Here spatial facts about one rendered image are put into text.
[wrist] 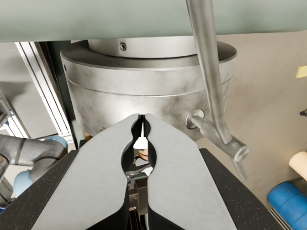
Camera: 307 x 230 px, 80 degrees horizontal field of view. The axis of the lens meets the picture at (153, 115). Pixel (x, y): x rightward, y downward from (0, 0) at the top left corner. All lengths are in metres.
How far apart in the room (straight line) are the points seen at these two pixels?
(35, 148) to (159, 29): 0.47
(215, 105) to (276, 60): 2.07
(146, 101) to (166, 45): 0.08
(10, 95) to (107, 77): 1.22
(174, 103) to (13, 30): 0.18
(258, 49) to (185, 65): 1.81
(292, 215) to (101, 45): 3.67
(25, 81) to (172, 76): 1.20
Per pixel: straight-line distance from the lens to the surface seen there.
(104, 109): 0.27
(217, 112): 0.17
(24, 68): 1.35
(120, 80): 0.23
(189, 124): 0.28
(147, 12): 0.20
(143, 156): 0.47
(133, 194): 0.71
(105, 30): 0.21
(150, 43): 0.27
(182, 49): 0.28
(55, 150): 0.58
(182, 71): 0.23
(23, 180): 0.53
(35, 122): 1.49
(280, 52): 2.23
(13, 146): 0.59
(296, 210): 3.75
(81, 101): 0.30
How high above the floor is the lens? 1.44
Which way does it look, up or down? 56 degrees down
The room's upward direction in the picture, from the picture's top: 151 degrees clockwise
